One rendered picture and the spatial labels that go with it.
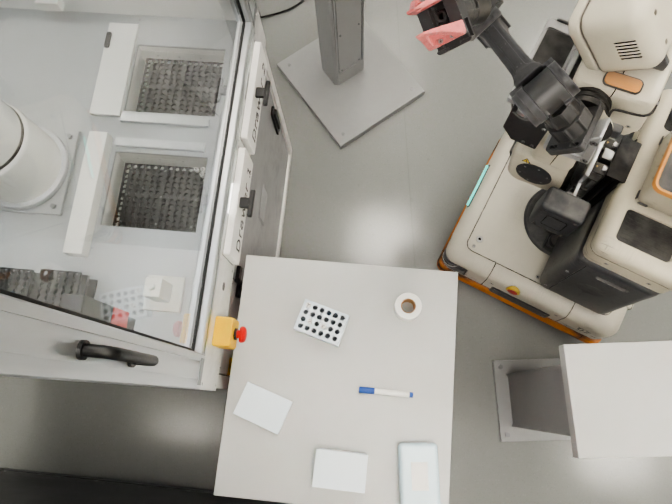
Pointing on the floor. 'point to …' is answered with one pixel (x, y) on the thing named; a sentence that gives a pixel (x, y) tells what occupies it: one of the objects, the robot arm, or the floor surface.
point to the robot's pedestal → (591, 399)
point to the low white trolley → (339, 378)
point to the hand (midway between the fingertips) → (417, 22)
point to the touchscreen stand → (349, 73)
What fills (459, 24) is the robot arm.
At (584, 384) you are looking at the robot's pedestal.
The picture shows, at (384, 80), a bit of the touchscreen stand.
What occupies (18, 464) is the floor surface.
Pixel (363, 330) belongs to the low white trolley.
